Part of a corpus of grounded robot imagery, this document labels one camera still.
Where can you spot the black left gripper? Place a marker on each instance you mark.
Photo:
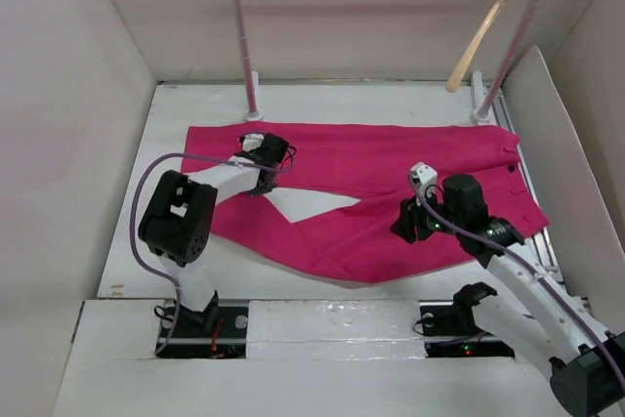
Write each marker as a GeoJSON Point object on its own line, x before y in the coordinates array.
{"type": "Point", "coordinates": [261, 190]}

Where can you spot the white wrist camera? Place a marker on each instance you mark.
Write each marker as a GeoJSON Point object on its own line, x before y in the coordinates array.
{"type": "Point", "coordinates": [423, 179]}
{"type": "Point", "coordinates": [250, 143]}

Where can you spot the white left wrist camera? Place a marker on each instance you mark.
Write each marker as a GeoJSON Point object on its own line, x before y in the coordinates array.
{"type": "Point", "coordinates": [250, 143]}

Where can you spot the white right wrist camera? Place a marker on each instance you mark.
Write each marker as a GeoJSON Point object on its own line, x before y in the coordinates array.
{"type": "Point", "coordinates": [423, 179]}

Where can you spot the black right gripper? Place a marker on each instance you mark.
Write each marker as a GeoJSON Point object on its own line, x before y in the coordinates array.
{"type": "Point", "coordinates": [408, 217]}

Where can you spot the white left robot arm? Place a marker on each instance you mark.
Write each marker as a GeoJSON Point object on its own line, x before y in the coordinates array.
{"type": "Point", "coordinates": [177, 221]}

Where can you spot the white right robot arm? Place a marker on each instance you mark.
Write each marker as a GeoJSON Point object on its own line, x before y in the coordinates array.
{"type": "Point", "coordinates": [581, 359]}

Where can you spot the pink trousers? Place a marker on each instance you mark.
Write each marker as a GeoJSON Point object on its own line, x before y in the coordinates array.
{"type": "Point", "coordinates": [369, 164]}

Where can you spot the beige wooden hanger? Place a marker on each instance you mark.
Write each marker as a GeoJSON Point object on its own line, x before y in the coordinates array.
{"type": "Point", "coordinates": [454, 81]}

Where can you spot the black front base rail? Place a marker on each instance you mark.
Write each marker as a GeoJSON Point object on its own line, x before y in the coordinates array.
{"type": "Point", "coordinates": [376, 330]}

